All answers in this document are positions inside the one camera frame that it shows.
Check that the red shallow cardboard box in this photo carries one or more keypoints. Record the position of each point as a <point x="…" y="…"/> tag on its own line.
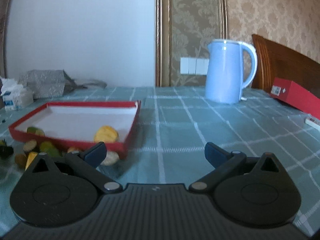
<point x="73" y="123"/>

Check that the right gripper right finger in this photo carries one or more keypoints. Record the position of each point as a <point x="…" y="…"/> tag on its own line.
<point x="225" y="164"/>

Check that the green cucumber piece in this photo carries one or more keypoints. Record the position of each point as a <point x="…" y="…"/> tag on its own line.
<point x="35" y="130"/>
<point x="53" y="152"/>

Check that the brown kiwi-like round fruit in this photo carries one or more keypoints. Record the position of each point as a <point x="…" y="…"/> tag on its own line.
<point x="73" y="149"/>

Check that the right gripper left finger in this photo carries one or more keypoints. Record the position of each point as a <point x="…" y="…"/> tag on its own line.
<point x="85" y="164"/>

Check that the yellow pineapple chunk round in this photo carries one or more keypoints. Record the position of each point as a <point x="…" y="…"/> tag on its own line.
<point x="106" y="134"/>

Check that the grey patterned gift bag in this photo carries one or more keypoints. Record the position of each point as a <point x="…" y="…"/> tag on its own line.
<point x="55" y="83"/>

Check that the wooden headboard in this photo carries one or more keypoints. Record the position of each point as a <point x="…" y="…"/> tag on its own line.
<point x="277" y="60"/>

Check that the yellow pineapple chunk tall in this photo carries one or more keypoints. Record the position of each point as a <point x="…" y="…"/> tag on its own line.
<point x="30" y="158"/>

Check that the white tissue pack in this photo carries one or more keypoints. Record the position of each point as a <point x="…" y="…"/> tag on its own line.
<point x="14" y="95"/>

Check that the green tomato with stem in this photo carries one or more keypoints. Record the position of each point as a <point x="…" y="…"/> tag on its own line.
<point x="5" y="150"/>

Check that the red box lid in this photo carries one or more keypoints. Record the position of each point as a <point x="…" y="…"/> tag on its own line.
<point x="296" y="96"/>

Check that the brown longan with twig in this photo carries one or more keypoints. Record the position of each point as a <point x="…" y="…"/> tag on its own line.
<point x="21" y="160"/>

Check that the light blue electric kettle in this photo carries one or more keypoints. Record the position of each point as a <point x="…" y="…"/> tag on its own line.
<point x="225" y="75"/>

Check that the green checked tablecloth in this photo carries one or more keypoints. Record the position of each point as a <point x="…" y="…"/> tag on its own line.
<point x="275" y="195"/>

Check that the white wall switch panel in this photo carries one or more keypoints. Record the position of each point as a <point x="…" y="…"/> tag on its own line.
<point x="193" y="66"/>

